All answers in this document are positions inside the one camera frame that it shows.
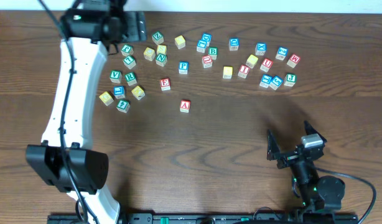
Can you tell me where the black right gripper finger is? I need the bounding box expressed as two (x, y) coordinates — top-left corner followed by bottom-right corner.
(304, 120), (324, 139)
(267, 129), (280, 161)

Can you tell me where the blue 2 number block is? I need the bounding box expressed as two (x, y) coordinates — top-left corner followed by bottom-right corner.
(275, 47), (288, 61)

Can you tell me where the red I letter block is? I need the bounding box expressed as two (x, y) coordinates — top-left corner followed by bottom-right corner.
(238, 65), (251, 78)

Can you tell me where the red A letter block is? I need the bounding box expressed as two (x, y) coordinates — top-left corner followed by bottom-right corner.
(180, 100), (190, 113)

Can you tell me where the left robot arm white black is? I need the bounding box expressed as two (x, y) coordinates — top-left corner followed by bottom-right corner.
(26, 0), (147, 223)

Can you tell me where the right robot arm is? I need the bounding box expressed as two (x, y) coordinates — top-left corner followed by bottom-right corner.
(267, 121), (345, 212)

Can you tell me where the green Z letter block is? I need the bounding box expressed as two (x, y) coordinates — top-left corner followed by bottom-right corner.
(152, 31), (164, 45)

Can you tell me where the green J block left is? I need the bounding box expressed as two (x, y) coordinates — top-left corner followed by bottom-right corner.
(121, 44), (134, 57)

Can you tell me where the green j block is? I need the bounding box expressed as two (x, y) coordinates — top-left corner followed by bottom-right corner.
(121, 44), (134, 57)
(284, 73), (297, 87)

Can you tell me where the yellow block beside S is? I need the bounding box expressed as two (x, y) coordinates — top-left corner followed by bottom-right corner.
(143, 47), (156, 61)

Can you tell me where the yellow S block near N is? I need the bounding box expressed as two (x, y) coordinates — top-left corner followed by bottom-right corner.
(157, 45), (167, 55)

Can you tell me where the green N letter block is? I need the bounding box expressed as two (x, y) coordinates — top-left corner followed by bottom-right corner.
(156, 54), (167, 67)

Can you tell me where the yellow block top centre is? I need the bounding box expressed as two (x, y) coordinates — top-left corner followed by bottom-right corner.
(175, 35), (186, 49)

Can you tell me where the green J block right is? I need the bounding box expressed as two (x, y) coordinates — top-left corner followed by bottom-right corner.
(284, 73), (297, 87)

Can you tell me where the green R letter block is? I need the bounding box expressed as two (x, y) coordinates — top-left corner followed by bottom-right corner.
(124, 72), (137, 86)

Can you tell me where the green V letter block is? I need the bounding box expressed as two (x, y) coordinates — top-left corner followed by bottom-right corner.
(109, 70), (122, 83)

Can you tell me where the blue G letter block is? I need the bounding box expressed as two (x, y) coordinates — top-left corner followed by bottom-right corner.
(269, 76), (283, 90)

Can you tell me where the blue P letter block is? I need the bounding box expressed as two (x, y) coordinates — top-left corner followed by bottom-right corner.
(179, 62), (189, 74)

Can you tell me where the blue I letter block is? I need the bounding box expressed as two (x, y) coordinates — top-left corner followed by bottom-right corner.
(259, 74), (273, 88)

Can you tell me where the red E letter block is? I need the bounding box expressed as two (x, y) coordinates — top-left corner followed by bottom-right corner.
(160, 78), (171, 91)

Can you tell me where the yellow K letter block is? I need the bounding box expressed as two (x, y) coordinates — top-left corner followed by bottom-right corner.
(131, 86), (145, 100)

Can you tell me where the blue L block centre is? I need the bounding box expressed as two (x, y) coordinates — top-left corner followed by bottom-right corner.
(197, 40), (207, 54)

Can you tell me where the red M letter block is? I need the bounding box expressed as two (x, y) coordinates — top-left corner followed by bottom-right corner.
(287, 54), (300, 68)

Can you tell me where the blue L block left cluster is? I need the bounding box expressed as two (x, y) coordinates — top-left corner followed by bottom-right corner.
(113, 86), (126, 99)

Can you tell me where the blue D block upper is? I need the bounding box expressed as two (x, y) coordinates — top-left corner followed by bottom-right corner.
(201, 33), (212, 47)

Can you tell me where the blue d block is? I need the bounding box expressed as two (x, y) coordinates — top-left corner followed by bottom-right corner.
(201, 33), (212, 47)
(229, 38), (240, 51)

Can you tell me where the red U block right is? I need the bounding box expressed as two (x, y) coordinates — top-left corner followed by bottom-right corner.
(260, 58), (273, 72)

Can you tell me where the red u block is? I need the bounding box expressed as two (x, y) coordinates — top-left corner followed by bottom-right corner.
(260, 58), (273, 72)
(202, 55), (213, 68)

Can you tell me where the red U block centre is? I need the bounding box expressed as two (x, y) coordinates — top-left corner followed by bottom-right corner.
(202, 55), (213, 68)

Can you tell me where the yellow block far left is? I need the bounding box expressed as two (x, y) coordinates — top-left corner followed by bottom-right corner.
(99, 91), (114, 106)

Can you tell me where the green B letter block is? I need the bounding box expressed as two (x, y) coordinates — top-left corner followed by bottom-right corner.
(208, 47), (218, 60)

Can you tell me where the green 4 number block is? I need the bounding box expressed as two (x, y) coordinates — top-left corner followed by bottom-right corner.
(116, 100), (130, 113)

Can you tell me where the yellow O letter block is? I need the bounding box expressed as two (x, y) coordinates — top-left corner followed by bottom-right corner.
(246, 54), (259, 68)

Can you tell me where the yellow S block centre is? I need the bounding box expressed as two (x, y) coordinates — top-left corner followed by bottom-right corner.
(223, 66), (233, 79)

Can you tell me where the blue X letter block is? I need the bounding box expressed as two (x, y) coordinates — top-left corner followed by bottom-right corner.
(255, 42), (267, 55)

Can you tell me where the blue D block right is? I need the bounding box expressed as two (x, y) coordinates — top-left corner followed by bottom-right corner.
(229, 38), (240, 51)

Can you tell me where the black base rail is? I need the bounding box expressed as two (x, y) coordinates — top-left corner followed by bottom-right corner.
(47, 212), (359, 224)

